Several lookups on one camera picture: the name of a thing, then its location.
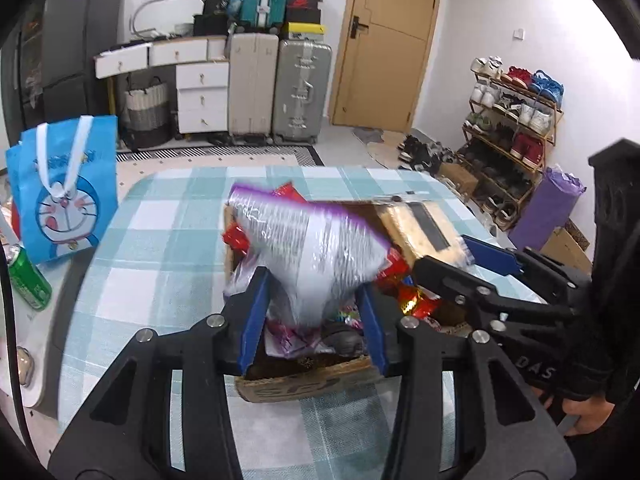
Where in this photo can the beige suitcase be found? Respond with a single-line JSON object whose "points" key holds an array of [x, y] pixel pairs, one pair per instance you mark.
{"points": [[252, 76]]}

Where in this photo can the wooden door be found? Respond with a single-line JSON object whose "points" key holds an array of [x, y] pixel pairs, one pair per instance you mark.
{"points": [[381, 62]]}

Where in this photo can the cardboard box on floor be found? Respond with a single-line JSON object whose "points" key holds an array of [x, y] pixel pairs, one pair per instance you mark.
{"points": [[569, 246]]}

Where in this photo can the yellow cake package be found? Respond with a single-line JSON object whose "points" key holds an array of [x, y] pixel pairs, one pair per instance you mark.
{"points": [[420, 229]]}

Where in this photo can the brown SF cardboard box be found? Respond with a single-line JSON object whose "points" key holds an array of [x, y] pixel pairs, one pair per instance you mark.
{"points": [[302, 374]]}

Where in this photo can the green soda can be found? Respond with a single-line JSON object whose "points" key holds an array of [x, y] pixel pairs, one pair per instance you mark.
{"points": [[27, 278]]}

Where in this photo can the blue Doraemon gift bag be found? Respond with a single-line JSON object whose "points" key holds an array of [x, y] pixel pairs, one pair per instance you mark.
{"points": [[63, 179]]}

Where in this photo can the shoe rack with shoes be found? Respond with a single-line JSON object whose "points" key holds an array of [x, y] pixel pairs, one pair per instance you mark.
{"points": [[512, 122]]}

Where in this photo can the woven laundry basket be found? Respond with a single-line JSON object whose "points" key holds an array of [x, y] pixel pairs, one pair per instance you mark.
{"points": [[148, 115]]}

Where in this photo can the purple white snack bag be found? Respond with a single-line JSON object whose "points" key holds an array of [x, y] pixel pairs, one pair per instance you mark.
{"points": [[319, 254]]}

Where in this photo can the red snack bag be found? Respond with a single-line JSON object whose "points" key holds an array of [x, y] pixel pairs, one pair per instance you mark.
{"points": [[396, 280]]}

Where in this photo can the black refrigerator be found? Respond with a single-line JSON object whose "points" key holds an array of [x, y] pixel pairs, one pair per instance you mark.
{"points": [[47, 63]]}

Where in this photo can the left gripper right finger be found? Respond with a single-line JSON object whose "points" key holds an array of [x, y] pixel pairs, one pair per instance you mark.
{"points": [[503, 432]]}

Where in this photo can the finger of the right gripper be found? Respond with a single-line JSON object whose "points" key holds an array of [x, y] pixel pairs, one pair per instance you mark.
{"points": [[505, 257], [475, 284]]}

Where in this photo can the small earbud case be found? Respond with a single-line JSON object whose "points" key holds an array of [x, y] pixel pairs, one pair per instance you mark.
{"points": [[25, 366]]}

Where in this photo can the person's right hand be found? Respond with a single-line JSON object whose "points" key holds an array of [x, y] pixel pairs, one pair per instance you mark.
{"points": [[576, 417]]}

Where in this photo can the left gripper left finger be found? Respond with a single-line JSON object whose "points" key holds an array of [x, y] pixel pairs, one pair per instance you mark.
{"points": [[160, 411]]}

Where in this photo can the teal plaid tablecloth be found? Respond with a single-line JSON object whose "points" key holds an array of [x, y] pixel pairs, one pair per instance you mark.
{"points": [[160, 265]]}

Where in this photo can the silver suitcase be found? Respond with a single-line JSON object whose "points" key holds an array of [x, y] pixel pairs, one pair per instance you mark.
{"points": [[302, 81]]}

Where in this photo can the purple rolled mat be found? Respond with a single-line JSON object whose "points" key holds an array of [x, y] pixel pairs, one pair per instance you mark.
{"points": [[549, 208]]}

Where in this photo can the white drawer desk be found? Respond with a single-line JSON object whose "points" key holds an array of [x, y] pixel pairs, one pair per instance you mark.
{"points": [[198, 71]]}

